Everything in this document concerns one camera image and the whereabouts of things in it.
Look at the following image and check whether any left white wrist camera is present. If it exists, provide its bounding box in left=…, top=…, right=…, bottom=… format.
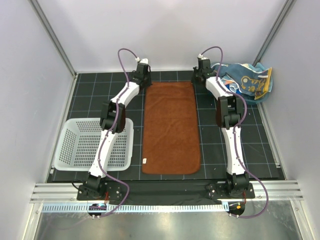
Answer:
left=135, top=57, right=149, bottom=66

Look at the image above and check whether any bright blue cloth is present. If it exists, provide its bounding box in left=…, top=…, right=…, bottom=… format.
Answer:
left=225, top=83, right=241, bottom=97

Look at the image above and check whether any white perforated plastic basket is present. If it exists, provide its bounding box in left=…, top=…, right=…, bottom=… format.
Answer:
left=53, top=117, right=134, bottom=172

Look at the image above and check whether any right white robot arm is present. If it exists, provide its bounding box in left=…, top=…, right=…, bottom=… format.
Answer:
left=191, top=54, right=250, bottom=198

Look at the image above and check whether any slotted cable duct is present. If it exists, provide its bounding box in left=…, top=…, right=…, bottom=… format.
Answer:
left=42, top=202, right=229, bottom=214

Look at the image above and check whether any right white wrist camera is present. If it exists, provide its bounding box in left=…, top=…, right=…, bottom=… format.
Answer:
left=197, top=53, right=208, bottom=60

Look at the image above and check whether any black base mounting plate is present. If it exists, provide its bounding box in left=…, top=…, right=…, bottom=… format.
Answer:
left=76, top=179, right=256, bottom=206

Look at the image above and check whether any blue plastic tub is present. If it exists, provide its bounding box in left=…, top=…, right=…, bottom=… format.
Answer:
left=207, top=62, right=272, bottom=105

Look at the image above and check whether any right aluminium frame post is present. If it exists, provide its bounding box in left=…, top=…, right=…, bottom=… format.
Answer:
left=252, top=0, right=296, bottom=66

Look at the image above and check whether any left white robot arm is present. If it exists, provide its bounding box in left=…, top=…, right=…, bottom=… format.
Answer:
left=78, top=58, right=152, bottom=200

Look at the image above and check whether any brown towel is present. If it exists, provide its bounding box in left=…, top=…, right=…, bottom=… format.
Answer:
left=141, top=81, right=201, bottom=175

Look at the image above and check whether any left aluminium frame post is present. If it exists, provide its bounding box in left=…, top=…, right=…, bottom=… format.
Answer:
left=28, top=0, right=77, bottom=78

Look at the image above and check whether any aluminium frame post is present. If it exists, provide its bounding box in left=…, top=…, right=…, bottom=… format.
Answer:
left=28, top=0, right=77, bottom=78
left=252, top=0, right=296, bottom=66

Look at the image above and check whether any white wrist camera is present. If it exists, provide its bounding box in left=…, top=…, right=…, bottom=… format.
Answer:
left=197, top=53, right=208, bottom=60
left=135, top=57, right=149, bottom=66

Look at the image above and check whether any aluminium front rail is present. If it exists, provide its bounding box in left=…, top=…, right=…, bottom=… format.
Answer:
left=31, top=180, right=303, bottom=201

